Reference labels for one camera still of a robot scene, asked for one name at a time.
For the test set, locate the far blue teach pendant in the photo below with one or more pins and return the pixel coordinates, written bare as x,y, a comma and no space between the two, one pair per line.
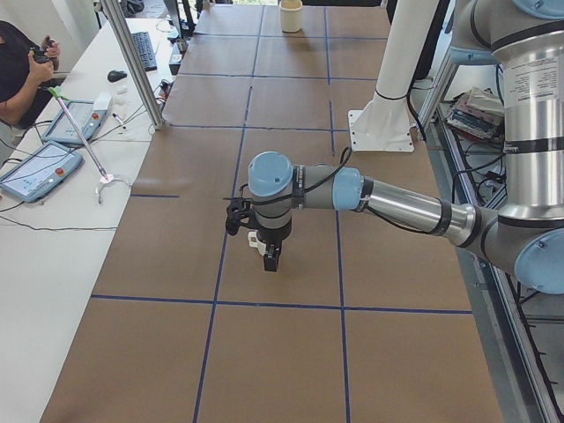
88,115

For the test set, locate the white mug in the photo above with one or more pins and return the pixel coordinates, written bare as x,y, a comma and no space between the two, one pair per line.
256,243

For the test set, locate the reacher grabber stick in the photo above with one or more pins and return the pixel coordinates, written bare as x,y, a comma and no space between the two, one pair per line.
106,178

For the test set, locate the cream cup at far end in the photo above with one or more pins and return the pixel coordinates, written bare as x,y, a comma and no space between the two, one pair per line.
290,13

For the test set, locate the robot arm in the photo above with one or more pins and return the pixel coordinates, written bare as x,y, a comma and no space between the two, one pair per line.
525,236

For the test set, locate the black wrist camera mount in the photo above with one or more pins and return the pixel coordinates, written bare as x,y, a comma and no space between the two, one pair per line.
239,214

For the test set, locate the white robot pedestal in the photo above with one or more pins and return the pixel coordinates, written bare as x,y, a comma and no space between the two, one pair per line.
383,125

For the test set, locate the black computer mouse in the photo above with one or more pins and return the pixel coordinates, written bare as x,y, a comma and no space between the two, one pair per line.
116,75

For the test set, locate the aluminium frame post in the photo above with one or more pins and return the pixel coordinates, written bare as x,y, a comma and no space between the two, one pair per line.
122,33

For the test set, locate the near blue teach pendant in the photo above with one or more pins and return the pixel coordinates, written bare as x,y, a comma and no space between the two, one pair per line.
34,177

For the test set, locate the black keyboard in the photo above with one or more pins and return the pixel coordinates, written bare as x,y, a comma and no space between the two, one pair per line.
143,45

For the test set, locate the stack of books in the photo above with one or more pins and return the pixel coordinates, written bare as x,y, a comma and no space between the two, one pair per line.
478,113

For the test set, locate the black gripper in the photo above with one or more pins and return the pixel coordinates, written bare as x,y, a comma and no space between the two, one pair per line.
274,243

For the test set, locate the seated person in black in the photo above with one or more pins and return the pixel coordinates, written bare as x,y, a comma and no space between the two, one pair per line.
27,70

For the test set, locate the blue teach pendant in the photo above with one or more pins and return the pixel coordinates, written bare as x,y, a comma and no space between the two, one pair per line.
34,177
88,115

